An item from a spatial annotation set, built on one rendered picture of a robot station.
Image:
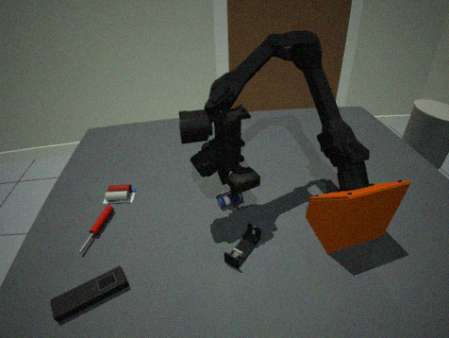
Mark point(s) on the red-handled screwdriver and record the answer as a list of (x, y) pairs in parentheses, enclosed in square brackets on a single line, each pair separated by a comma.
[(99, 224)]

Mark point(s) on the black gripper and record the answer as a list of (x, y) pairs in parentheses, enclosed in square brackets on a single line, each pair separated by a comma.
[(242, 178)]

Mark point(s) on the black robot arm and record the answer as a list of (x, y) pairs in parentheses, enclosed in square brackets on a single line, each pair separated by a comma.
[(337, 139)]

